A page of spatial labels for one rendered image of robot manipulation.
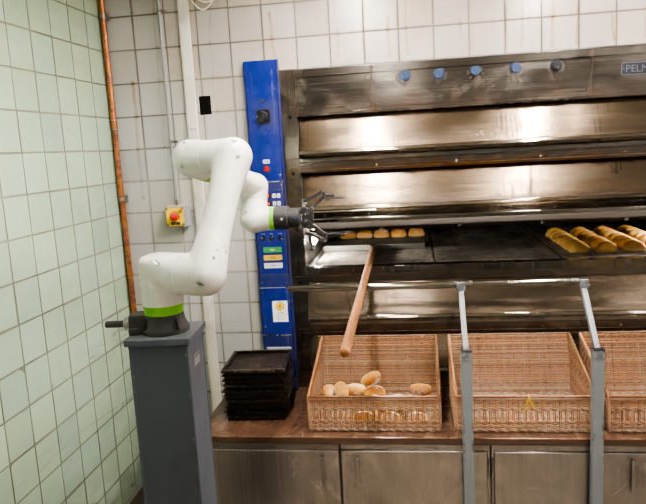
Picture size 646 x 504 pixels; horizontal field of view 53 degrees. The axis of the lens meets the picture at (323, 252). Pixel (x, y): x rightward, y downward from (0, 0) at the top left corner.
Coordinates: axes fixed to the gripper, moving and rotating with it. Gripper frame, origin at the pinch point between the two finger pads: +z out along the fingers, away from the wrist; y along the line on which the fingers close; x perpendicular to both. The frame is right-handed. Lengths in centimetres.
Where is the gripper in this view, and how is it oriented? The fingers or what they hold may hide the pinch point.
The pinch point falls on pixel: (342, 215)
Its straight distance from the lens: 250.8
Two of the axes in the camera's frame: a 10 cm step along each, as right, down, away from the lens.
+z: 9.9, -0.3, -1.4
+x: -1.4, 1.6, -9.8
